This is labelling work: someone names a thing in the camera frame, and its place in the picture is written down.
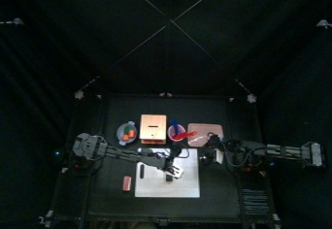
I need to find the grey blue bowl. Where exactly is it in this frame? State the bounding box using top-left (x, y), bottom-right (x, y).
top-left (115, 120), bottom-right (139, 147)

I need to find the wooden box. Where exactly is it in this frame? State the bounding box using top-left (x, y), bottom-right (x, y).
top-left (139, 114), bottom-right (169, 145)

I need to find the red toy utensil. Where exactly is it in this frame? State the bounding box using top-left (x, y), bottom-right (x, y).
top-left (171, 131), bottom-right (198, 141)

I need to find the black round object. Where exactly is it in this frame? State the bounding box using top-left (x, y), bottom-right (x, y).
top-left (198, 151), bottom-right (216, 166)

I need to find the white rectangular cutting mat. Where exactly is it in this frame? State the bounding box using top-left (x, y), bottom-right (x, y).
top-left (134, 147), bottom-right (201, 199)

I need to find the small white box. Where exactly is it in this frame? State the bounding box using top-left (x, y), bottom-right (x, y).
top-left (214, 149), bottom-right (226, 165)

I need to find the clear plastic utensil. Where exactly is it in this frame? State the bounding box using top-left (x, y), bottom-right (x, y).
top-left (187, 135), bottom-right (208, 145)

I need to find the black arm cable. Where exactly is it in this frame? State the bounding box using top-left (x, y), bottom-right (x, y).
top-left (222, 142), bottom-right (257, 169)
top-left (177, 144), bottom-right (191, 160)

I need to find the small red block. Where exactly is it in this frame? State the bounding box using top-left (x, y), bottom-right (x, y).
top-left (122, 176), bottom-right (133, 192)

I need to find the blue toy utensil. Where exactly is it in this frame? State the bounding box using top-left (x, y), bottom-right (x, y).
top-left (170, 119), bottom-right (181, 137)

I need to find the pink square tray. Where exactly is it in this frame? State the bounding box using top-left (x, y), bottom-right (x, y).
top-left (186, 123), bottom-right (226, 148)

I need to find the white printed label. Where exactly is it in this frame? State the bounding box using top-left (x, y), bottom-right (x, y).
top-left (241, 187), bottom-right (270, 217)

